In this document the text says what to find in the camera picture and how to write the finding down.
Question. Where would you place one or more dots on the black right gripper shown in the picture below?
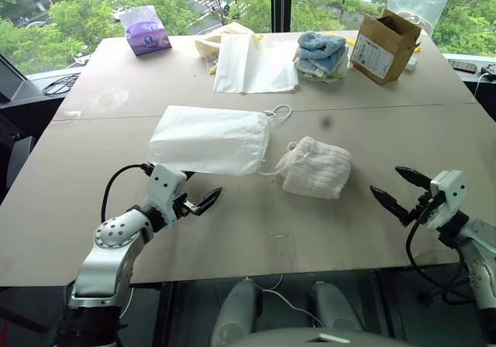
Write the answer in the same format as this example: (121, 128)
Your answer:
(422, 207)

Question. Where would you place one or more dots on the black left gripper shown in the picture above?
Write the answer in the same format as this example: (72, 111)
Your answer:
(182, 207)

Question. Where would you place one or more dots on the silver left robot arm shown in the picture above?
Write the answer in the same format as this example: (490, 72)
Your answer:
(112, 254)

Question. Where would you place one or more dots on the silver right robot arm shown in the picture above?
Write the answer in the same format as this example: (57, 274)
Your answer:
(478, 246)

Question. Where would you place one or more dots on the white knit cloth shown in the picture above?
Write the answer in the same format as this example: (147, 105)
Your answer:
(321, 169)

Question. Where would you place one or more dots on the cream cloth bag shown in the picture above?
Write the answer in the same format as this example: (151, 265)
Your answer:
(207, 45)

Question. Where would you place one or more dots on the blue folded towel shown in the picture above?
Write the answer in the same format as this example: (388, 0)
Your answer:
(321, 45)

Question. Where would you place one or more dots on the clear plastic zip bag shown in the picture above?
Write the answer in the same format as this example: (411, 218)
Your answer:
(426, 8)

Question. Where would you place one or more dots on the small white device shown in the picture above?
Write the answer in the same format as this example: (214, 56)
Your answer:
(412, 63)

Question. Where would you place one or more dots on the grey rounded robot leg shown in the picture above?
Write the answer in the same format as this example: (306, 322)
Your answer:
(236, 312)
(335, 308)

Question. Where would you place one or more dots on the stack of flat white bags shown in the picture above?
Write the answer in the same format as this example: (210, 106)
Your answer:
(252, 68)

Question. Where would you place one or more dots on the dark phone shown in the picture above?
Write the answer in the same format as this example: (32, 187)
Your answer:
(464, 66)

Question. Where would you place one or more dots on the brown cardboard box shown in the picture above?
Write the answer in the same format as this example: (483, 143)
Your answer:
(381, 49)

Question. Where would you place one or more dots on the pile of folded towels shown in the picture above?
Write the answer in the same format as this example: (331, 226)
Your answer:
(321, 68)

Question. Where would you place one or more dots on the small black gadget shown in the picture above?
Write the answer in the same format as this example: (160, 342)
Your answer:
(489, 69)

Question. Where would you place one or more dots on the yellow strip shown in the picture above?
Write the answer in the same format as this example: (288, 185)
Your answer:
(350, 40)

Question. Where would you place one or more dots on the purple tissue pack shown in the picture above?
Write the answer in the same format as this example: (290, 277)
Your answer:
(147, 33)

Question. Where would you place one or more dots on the grey robot torso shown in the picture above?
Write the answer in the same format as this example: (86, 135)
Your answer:
(310, 339)

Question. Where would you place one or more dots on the dark slanted monitor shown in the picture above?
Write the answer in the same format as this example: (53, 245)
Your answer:
(15, 81)

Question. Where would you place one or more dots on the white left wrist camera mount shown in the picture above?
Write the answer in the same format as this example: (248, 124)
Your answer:
(162, 186)

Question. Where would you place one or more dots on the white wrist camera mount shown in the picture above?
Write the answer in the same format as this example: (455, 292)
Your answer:
(162, 186)
(447, 198)

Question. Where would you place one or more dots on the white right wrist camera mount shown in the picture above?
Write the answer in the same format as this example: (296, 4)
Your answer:
(447, 198)

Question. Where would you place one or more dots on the black window frame post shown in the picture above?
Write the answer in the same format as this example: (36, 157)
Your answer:
(281, 2)

